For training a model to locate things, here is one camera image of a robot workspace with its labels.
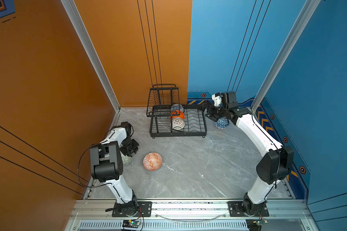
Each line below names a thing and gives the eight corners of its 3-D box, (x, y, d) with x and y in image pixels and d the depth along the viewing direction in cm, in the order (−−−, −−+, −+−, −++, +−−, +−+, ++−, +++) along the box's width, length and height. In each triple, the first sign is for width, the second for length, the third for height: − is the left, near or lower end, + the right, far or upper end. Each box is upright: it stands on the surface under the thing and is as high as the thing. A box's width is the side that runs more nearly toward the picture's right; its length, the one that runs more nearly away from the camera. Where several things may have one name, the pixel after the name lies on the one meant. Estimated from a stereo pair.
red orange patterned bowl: (142, 171, 88) (141, 168, 85) (145, 155, 95) (144, 152, 91) (161, 171, 88) (161, 168, 85) (163, 155, 95) (162, 152, 91)
